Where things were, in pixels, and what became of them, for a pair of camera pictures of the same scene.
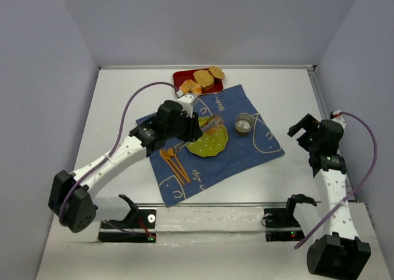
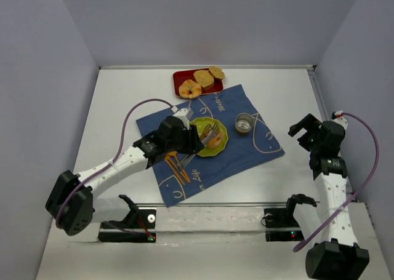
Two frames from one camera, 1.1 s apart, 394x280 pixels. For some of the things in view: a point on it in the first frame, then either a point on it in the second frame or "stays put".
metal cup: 244,122 stays put
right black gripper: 306,132 stays put
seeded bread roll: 217,71 stays put
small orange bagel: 211,130 -> 214,141
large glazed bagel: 190,86 stays put
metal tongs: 211,124 -> 209,133
